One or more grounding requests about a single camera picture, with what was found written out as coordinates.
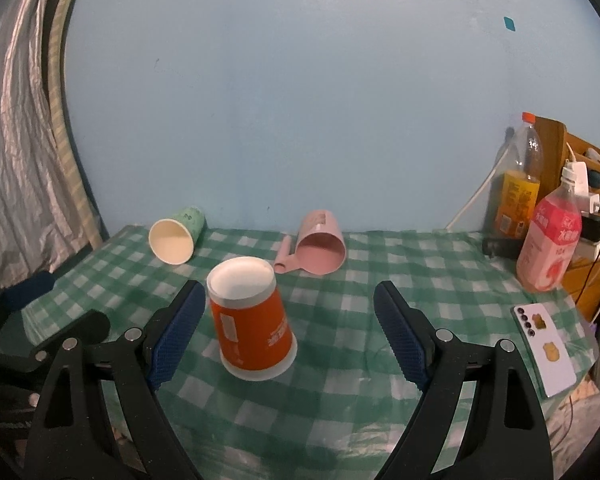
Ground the white power strip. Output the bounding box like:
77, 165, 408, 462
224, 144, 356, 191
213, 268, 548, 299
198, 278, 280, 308
560, 160, 600, 263

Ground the pink drink bottle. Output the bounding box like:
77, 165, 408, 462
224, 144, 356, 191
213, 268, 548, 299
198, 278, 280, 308
516, 166, 583, 293

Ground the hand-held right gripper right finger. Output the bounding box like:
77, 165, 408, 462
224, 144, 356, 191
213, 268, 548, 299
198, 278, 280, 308
373, 281, 556, 480

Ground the white wall cable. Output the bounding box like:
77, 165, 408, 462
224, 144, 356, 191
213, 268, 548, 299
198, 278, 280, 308
446, 142, 513, 232

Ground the green striped curtain edge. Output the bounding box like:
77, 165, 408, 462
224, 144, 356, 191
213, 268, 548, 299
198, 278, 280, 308
42, 0, 103, 246

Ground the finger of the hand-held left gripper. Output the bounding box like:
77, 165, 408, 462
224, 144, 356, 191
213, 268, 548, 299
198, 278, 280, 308
0, 271, 57, 326
0, 310, 112, 373

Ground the small black device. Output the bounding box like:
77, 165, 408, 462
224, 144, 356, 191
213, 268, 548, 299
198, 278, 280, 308
481, 236, 526, 257

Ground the white smartphone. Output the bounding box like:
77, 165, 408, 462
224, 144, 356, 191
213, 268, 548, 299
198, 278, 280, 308
510, 302, 579, 400

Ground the silver curtain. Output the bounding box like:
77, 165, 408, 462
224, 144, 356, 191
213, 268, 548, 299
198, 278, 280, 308
0, 0, 98, 293

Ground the orange cup with white rim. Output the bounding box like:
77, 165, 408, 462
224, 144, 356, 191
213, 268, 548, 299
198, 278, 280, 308
206, 256, 299, 383

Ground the wooden shelf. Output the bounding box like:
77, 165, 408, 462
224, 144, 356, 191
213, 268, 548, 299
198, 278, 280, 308
532, 116, 600, 323

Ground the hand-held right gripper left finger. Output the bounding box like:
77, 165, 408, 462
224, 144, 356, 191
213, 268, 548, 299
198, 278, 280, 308
22, 280, 207, 480

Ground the orange soda bottle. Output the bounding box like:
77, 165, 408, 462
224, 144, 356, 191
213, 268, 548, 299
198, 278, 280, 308
485, 112, 545, 248

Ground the pink plastic mug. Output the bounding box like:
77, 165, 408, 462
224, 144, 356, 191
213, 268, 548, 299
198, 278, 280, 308
274, 210, 348, 277

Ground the green checked tablecloth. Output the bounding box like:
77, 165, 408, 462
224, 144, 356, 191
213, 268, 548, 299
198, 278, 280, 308
0, 225, 599, 480

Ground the white plug adapter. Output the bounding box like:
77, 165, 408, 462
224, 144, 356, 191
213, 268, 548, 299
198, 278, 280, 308
560, 159, 591, 198

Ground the green paper cup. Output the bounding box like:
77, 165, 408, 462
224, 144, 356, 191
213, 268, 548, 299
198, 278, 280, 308
148, 205, 207, 266

